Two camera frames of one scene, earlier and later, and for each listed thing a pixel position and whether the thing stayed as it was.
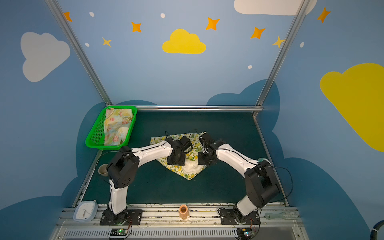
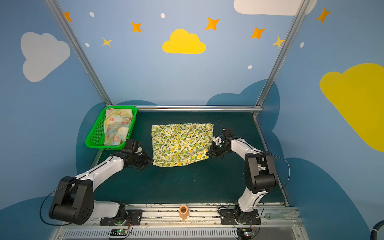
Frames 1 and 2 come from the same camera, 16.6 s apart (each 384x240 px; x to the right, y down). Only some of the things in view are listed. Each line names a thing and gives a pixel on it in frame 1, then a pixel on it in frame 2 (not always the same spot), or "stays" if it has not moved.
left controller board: [119, 232] stays
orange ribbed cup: [183, 212] stays
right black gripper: [204, 160] → [214, 148]
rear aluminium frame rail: [199, 108] stays
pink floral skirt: [117, 123] stays
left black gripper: [176, 160] → [141, 160]
